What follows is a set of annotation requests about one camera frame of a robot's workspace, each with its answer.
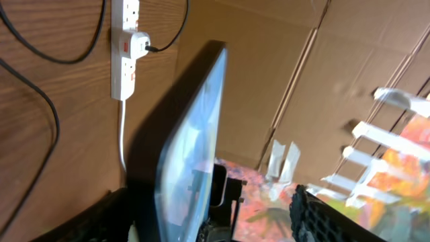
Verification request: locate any white charger adapter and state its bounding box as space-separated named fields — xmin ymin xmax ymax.
xmin=119 ymin=31 xmax=151 ymax=60

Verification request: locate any black charger cable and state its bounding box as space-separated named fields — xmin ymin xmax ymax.
xmin=0 ymin=0 xmax=191 ymax=236

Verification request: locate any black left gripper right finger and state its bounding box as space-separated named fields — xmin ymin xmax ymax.
xmin=290 ymin=185 xmax=385 ymax=242

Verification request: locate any Galaxy smartphone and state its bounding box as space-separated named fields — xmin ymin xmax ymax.
xmin=126 ymin=40 xmax=229 ymax=242

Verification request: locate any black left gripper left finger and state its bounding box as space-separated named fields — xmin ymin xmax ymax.
xmin=32 ymin=188 xmax=132 ymax=242

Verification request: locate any white power strip cord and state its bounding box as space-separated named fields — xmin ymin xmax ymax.
xmin=118 ymin=99 xmax=128 ymax=172

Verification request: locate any white power strip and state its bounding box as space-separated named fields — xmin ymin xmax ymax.
xmin=110 ymin=0 xmax=140 ymax=101

